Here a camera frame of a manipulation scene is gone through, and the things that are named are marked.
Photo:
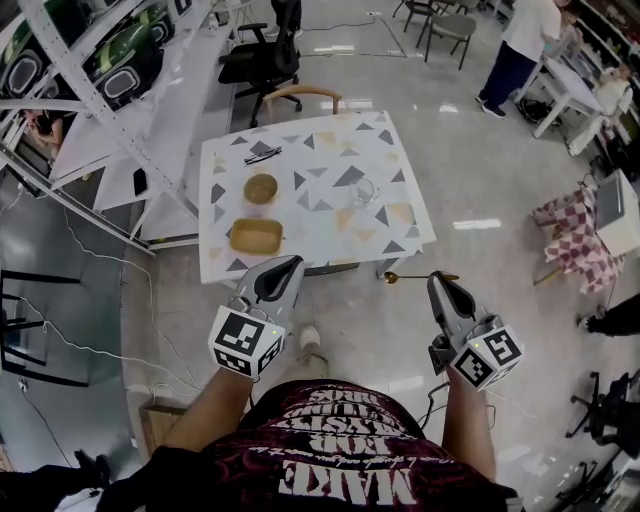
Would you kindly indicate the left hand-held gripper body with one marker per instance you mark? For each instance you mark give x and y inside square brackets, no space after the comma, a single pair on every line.
[245,340]

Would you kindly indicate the black smartphone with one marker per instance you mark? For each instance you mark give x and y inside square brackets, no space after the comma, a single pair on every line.
[140,182]

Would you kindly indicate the dark red printed shirt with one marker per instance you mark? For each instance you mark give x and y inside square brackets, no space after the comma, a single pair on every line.
[325,450]

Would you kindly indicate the white metal shelf rack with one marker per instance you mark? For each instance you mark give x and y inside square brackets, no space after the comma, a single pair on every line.
[125,130]

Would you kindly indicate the person's khaki trouser leg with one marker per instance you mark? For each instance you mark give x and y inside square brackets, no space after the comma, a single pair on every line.
[312,365]

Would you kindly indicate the wooden chair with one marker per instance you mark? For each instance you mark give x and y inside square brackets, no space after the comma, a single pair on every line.
[300,92]

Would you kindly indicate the small gold spoon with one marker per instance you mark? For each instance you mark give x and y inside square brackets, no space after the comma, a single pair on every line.
[391,278]

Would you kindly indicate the clear drinking glass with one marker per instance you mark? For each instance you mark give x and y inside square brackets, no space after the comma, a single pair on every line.
[362,192]

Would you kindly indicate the red white checkered cloth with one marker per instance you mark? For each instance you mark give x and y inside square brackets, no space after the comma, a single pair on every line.
[580,240]

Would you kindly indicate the cardboard box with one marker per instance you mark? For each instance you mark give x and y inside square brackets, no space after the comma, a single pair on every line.
[160,430]

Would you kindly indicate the grey chair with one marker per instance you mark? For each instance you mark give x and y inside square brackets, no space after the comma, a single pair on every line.
[417,12]
[450,32]

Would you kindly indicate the person's left forearm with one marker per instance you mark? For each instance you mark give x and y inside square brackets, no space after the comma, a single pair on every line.
[210,410]

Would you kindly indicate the person's white shoe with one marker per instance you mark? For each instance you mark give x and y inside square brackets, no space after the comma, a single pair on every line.
[310,336]

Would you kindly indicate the white triangle patterned table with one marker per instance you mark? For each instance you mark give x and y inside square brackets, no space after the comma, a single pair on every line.
[320,220]

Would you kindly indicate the white box appliance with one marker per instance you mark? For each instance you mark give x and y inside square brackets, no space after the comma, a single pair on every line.
[617,210]

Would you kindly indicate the black swivel chair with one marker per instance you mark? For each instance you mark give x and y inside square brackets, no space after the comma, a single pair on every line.
[607,410]

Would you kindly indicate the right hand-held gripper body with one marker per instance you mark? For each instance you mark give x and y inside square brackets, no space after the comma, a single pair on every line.
[487,355]

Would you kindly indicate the round brown bowl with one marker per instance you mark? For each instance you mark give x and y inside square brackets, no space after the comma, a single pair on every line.
[260,189]

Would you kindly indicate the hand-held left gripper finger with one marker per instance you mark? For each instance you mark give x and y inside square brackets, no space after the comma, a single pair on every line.
[250,280]
[292,295]

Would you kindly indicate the small white table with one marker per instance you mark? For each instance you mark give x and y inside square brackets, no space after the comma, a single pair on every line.
[565,87]

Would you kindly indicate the black office chair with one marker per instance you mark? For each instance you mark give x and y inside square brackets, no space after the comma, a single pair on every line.
[265,60]

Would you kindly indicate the black eyeglasses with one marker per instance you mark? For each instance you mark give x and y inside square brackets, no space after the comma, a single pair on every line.
[262,155]

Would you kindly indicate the black metal frame stool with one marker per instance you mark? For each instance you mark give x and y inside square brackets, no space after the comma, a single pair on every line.
[30,327]

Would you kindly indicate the person's right forearm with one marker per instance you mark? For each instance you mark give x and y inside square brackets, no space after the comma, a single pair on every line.
[467,430]

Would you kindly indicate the black green backpack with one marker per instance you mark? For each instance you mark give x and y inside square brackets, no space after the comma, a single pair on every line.
[122,65]
[22,60]

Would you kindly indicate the rectangular tan bowl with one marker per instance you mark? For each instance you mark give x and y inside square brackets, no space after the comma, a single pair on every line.
[256,236]

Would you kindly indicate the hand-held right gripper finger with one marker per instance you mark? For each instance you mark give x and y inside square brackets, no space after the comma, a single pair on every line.
[442,312]
[460,297]

